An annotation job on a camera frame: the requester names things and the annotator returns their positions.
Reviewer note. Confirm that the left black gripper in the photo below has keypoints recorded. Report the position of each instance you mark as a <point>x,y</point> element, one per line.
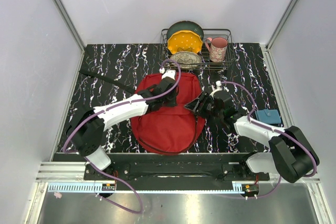
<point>173,102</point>

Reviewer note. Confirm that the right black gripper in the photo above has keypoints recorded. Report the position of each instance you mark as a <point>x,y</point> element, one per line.
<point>194,105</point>

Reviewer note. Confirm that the red student backpack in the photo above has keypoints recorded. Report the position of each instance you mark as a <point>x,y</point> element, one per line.
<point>170,130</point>

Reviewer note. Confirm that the blue card wallet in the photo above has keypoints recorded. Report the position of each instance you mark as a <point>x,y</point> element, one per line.
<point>268,116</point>

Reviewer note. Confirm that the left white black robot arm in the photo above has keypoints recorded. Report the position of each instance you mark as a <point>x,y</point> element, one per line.
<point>87,132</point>

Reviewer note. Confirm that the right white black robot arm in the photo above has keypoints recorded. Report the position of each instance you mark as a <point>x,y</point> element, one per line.
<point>290,154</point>

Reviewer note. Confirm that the grey patterned small plate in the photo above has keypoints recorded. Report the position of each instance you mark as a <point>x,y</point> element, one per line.
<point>186,59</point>

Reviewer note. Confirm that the yellow dotted plate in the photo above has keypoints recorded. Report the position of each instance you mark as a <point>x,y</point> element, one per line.
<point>184,40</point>

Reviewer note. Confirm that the pink patterned mug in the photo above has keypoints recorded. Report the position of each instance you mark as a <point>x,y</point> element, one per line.
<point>217,48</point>

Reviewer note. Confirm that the dark green plate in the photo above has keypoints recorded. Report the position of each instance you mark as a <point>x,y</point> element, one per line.
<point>185,25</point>

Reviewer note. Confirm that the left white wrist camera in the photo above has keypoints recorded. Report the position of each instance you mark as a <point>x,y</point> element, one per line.
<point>167,73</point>

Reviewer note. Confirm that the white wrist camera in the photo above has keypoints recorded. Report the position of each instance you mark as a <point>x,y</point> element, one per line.
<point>167,73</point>
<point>217,86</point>

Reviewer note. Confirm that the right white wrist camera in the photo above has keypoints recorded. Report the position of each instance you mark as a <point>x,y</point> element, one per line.
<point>217,86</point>

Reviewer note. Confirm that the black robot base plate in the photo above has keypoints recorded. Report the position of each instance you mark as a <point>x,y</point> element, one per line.
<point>223,166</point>

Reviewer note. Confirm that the aluminium frame rail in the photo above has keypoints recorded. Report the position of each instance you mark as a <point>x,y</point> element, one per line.
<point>70,25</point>

